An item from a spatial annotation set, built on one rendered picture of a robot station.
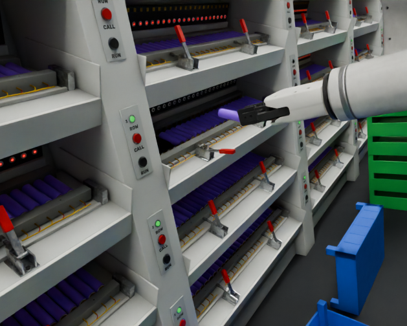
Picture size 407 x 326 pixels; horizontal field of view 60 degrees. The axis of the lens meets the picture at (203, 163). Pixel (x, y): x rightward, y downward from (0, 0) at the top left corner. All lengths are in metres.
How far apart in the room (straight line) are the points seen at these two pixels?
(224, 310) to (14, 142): 0.66
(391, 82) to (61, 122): 0.46
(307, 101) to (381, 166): 1.08
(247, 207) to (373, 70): 0.55
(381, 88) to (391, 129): 1.02
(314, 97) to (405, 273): 0.86
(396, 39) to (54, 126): 0.53
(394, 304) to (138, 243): 0.80
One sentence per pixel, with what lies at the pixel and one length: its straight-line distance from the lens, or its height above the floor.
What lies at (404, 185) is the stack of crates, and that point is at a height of 0.11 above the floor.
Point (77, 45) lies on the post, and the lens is 0.59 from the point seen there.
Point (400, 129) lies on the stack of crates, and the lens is 1.56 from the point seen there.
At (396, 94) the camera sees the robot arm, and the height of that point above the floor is 0.67.
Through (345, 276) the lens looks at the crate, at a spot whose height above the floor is 0.12.
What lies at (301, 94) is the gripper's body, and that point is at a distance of 0.57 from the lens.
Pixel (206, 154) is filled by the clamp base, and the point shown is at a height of 0.55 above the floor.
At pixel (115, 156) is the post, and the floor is 0.64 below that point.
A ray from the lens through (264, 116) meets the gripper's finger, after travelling 0.59.
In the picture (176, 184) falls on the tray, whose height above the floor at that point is 0.54.
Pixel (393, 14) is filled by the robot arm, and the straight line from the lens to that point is 0.64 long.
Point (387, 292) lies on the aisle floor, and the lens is 1.24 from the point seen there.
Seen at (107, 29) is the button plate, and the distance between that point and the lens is 0.59.
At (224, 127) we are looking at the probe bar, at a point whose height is 0.58.
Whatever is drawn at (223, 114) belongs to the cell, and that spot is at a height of 0.65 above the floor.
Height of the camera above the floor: 0.78
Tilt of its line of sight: 18 degrees down
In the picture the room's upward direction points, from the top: 11 degrees counter-clockwise
